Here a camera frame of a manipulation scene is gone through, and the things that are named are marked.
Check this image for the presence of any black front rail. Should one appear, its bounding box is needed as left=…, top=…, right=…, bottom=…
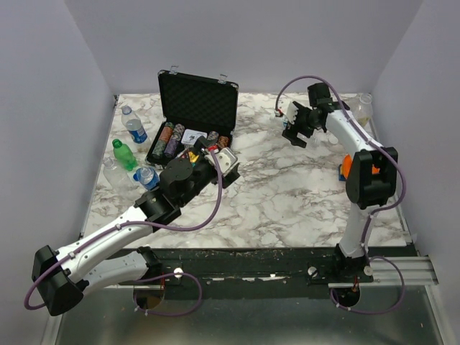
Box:
left=134, top=247, right=374, bottom=300

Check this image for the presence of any blue crushed bottle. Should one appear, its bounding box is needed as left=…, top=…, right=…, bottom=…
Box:
left=133, top=167, right=160, bottom=190

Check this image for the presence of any black poker chip case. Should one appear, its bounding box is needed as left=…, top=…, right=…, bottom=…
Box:
left=145, top=70, right=239, bottom=168

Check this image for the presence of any blue label water bottle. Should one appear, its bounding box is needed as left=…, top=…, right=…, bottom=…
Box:
left=121, top=106, right=148, bottom=144

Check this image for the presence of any green soda bottle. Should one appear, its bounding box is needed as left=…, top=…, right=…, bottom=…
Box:
left=111, top=139, right=138, bottom=171

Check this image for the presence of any square clear juice bottle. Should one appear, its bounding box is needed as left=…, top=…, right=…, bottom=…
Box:
left=350, top=93, right=373, bottom=127

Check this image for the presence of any crushed clear bottle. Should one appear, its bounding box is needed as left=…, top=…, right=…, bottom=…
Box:
left=103, top=157, right=136, bottom=194

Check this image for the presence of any orange ring toy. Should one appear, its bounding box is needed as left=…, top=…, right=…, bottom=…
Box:
left=341, top=155, right=352, bottom=179

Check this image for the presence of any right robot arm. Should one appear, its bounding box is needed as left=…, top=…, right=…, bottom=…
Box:
left=275, top=81, right=398, bottom=282

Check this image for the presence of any yellow dealer chip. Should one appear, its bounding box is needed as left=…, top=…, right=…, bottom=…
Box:
left=188, top=152, right=198, bottom=162

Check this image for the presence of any clear bottle green-blue label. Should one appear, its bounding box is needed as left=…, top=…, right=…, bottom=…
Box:
left=269, top=113, right=321, bottom=148

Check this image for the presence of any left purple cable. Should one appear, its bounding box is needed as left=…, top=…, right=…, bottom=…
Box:
left=23, top=150, right=226, bottom=318

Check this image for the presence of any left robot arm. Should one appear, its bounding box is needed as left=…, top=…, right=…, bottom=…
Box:
left=24, top=137, right=239, bottom=316

